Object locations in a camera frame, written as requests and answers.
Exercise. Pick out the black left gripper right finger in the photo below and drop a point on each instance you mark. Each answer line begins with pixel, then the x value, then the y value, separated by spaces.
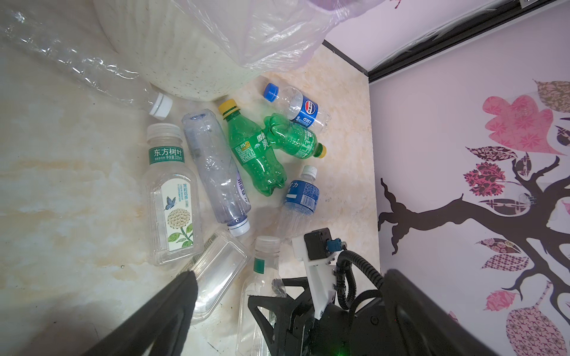
pixel 418 326

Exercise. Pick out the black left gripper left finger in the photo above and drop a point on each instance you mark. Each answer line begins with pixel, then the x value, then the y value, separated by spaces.
pixel 160 327

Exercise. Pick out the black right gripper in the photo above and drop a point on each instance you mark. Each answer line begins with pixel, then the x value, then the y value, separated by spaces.
pixel 289 325

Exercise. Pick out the clear bottle green label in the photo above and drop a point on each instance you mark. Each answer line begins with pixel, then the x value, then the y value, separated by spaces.
pixel 266 281

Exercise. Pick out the blue label water bottle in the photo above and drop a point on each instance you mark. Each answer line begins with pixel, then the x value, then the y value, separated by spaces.
pixel 299 205

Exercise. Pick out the crushed clear plastic bottle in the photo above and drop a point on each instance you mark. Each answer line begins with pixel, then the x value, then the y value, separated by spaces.
pixel 60 42

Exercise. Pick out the white ribbed trash bin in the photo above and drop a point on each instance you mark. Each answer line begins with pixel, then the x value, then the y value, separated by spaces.
pixel 170 50

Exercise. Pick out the square clear bottle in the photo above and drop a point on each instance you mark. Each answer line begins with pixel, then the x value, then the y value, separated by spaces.
pixel 223 259

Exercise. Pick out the green white label bottle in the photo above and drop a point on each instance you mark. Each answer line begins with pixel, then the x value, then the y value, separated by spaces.
pixel 173 202

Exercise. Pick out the tall clear bottle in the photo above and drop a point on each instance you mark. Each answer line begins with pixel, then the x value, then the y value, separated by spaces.
pixel 218 170

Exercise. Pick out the green plastic bottle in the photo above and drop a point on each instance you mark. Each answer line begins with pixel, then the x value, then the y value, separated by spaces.
pixel 252 149

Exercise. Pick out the green bottle yellow cap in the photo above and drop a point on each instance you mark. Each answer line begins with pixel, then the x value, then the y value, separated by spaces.
pixel 292 138

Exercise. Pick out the small blue label bottle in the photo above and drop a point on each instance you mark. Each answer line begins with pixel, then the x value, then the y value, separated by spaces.
pixel 297 107

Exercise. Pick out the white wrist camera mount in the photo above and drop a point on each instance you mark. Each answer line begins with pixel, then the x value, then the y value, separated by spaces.
pixel 317 250

